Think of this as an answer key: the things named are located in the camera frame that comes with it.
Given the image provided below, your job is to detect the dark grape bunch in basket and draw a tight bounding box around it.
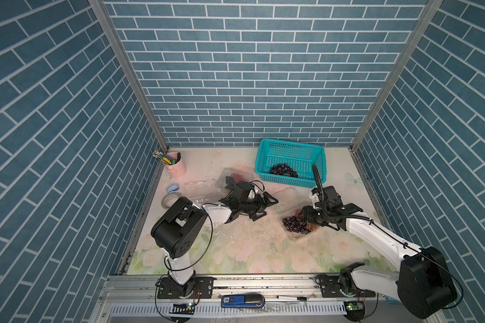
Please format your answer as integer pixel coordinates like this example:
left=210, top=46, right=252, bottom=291
left=269, top=164, right=299, bottom=178

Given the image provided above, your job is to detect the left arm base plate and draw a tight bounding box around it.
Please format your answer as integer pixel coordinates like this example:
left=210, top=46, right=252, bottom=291
left=157, top=275, right=214, bottom=300

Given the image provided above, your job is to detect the tape roll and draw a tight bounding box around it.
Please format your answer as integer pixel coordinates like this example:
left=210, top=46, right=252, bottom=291
left=161, top=192, right=182, bottom=209

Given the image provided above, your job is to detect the red grape bunch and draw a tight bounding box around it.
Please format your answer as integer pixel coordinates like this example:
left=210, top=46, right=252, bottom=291
left=293, top=209, right=317, bottom=235
left=230, top=173, right=247, bottom=183

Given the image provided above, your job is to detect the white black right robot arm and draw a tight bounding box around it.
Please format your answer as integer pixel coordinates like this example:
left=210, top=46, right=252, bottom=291
left=300, top=203, right=463, bottom=319

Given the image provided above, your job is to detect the blue black handheld device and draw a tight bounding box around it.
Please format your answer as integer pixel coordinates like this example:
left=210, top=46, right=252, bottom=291
left=221, top=293, right=265, bottom=309

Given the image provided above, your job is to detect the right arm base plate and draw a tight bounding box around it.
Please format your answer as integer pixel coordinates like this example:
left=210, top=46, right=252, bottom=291
left=315, top=274, right=376, bottom=299

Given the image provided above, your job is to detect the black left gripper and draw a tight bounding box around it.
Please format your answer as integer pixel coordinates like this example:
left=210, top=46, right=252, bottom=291
left=237, top=192, right=278, bottom=222

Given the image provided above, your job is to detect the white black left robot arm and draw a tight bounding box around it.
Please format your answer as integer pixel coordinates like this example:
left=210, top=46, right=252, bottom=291
left=150, top=187, right=279, bottom=298

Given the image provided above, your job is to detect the pink pen cup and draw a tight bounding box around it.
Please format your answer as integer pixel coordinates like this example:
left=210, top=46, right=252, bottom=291
left=165, top=152, right=187, bottom=180

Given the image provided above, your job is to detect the clear clamshell container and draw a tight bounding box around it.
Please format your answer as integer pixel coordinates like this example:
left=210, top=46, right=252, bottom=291
left=181, top=179, right=226, bottom=205
left=215, top=168, right=254, bottom=192
left=272, top=188, right=320, bottom=241

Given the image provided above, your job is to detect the teal plastic basket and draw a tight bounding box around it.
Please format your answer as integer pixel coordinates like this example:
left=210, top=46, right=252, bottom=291
left=255, top=139, right=327, bottom=189

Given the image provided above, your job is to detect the small blue stapler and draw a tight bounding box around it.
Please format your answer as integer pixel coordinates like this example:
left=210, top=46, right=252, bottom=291
left=167, top=184, right=179, bottom=194

